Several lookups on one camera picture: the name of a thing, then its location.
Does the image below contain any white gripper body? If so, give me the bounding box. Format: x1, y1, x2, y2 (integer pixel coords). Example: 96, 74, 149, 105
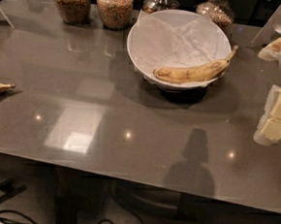
253, 85, 281, 146

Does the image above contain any yellow banana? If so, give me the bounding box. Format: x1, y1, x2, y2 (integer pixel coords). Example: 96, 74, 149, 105
153, 46, 238, 84

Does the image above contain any banana at right edge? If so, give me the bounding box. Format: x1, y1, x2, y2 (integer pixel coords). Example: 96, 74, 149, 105
258, 37, 281, 61

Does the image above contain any white bowl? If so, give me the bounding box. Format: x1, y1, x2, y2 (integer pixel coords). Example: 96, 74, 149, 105
123, 5, 235, 96

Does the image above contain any glass jar at right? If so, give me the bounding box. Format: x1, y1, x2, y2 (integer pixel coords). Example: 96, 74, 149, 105
196, 0, 234, 32

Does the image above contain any white paper liner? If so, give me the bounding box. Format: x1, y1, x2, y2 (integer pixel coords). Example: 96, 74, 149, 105
129, 9, 233, 91

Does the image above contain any dark glass jar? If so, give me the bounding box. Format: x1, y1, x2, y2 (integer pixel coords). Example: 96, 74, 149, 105
141, 0, 180, 14

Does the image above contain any glass jar of grains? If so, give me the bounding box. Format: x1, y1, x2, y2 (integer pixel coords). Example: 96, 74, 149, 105
97, 0, 134, 30
54, 0, 91, 25

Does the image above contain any black floor cable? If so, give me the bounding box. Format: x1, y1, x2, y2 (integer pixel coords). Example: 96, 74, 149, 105
0, 208, 47, 224

